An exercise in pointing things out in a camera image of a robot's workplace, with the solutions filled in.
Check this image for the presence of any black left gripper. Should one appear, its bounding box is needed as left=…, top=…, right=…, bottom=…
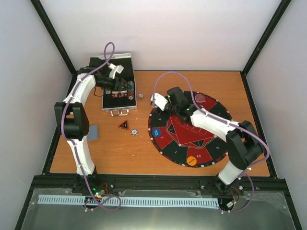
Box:
left=95, top=76, right=131, bottom=92

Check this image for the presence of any blue small blind button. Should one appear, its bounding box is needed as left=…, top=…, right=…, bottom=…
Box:
left=152, top=128, right=162, bottom=138

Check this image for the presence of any clear dealer button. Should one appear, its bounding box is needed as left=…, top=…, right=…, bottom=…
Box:
left=195, top=93, right=205, bottom=103

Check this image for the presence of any orange big blind button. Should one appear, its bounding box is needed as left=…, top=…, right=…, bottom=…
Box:
left=187, top=156, right=197, bottom=166

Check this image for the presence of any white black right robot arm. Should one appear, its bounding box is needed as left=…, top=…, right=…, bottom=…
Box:
left=161, top=87, right=269, bottom=193

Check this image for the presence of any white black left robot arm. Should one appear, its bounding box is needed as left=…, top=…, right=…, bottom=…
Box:
left=54, top=59, right=127, bottom=176

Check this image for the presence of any boxed playing card deck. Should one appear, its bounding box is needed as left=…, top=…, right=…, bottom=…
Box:
left=112, top=90, right=127, bottom=94

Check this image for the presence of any right poker chip row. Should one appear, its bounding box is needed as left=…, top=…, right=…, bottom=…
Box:
left=127, top=81, right=135, bottom=100

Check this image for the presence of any red dice row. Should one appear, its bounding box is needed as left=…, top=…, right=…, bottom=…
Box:
left=112, top=94, right=127, bottom=98

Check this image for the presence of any aluminium poker chip case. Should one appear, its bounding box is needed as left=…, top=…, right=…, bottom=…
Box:
left=96, top=53, right=137, bottom=116

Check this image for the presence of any round red black poker mat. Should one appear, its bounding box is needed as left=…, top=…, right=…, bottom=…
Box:
left=147, top=90, right=234, bottom=168

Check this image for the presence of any grey card deck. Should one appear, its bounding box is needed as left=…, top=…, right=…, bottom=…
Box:
left=87, top=125, right=99, bottom=141

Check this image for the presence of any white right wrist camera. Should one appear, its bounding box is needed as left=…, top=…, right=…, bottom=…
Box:
left=150, top=93, right=168, bottom=111

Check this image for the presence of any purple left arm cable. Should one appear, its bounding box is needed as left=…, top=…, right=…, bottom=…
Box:
left=61, top=42, right=122, bottom=211

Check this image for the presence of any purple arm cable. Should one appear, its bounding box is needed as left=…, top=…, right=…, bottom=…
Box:
left=153, top=71, right=271, bottom=214
left=61, top=42, right=122, bottom=211

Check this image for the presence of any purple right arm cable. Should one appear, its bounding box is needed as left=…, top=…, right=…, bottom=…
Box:
left=153, top=71, right=271, bottom=214

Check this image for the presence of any light blue slotted cable duct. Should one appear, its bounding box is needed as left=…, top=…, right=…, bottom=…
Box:
left=37, top=195, right=219, bottom=209

